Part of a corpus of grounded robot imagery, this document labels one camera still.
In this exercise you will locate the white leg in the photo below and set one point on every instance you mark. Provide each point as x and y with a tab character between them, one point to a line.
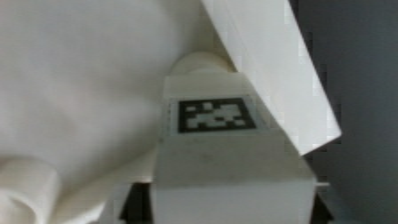
232	177

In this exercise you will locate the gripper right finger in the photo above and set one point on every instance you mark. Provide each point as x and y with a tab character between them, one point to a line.
326	212

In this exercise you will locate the white square tabletop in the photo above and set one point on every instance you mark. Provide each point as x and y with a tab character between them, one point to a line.
90	52

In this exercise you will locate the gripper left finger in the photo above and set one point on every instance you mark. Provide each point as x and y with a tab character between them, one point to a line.
129	205

